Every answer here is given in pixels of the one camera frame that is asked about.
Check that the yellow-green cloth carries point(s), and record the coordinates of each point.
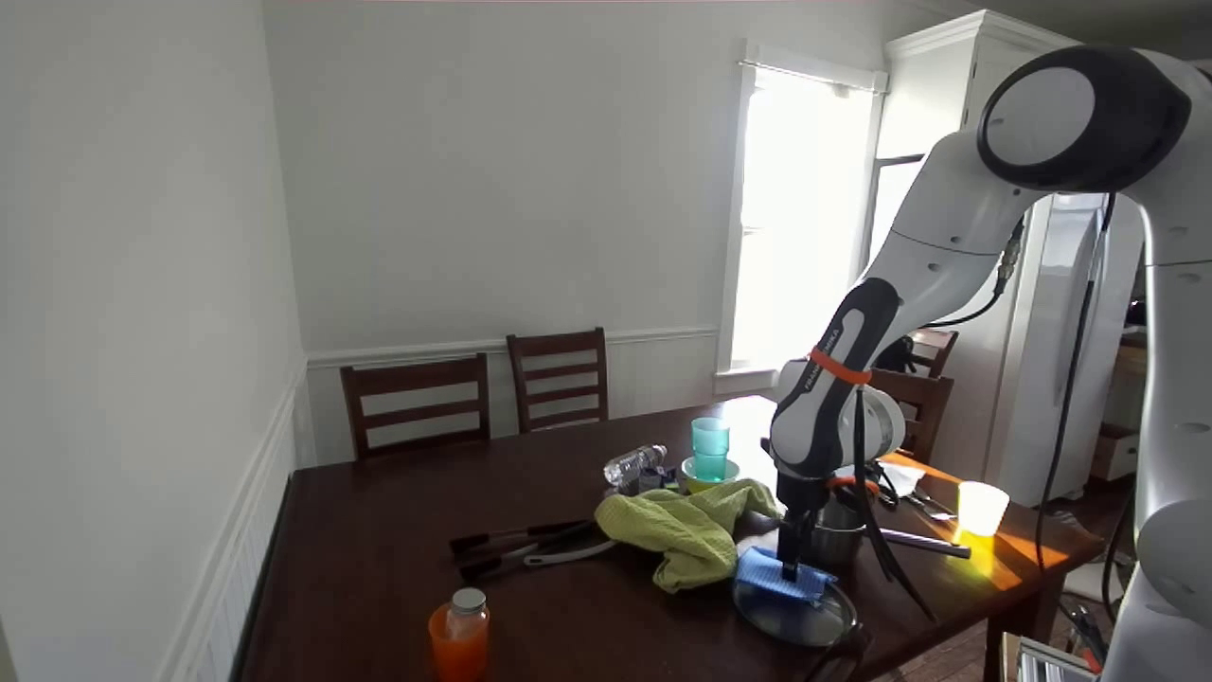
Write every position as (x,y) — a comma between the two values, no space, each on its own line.
(689,527)

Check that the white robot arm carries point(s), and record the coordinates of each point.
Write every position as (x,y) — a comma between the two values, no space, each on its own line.
(1121,123)

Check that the teal plastic cup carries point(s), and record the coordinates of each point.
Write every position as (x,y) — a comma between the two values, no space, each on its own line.
(709,443)

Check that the orange juice bottle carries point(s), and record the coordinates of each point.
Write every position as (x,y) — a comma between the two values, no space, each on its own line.
(461,637)

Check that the dark wooden near chair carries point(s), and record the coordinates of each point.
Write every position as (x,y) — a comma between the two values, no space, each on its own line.
(838,666)

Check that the dark wooden chair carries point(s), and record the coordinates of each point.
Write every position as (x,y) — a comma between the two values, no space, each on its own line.
(838,666)
(557,380)
(420,409)

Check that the dark wooden chair left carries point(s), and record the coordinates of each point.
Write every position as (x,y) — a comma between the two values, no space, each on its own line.
(420,409)

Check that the white plastic cup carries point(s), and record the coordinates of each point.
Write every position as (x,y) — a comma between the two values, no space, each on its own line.
(983,510)

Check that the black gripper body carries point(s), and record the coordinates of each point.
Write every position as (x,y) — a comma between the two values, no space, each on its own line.
(802,510)

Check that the crumpled clear plastic bag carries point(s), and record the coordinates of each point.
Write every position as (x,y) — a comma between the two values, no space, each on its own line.
(641,469)

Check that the dark wooden chair right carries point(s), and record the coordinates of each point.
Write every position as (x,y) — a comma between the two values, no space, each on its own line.
(557,380)

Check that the steel saucepan with handle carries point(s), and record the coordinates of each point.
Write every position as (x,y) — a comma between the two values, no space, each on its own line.
(838,537)

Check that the white cabinet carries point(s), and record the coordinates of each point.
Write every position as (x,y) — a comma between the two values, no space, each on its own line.
(1036,362)

